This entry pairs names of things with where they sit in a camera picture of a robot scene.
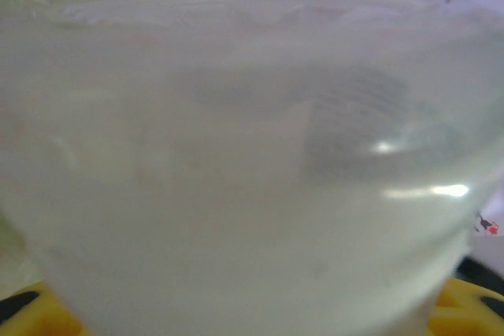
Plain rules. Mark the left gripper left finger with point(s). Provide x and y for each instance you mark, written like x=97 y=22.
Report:
x=27 y=320

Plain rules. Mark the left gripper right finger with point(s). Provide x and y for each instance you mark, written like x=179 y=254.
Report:
x=464 y=312

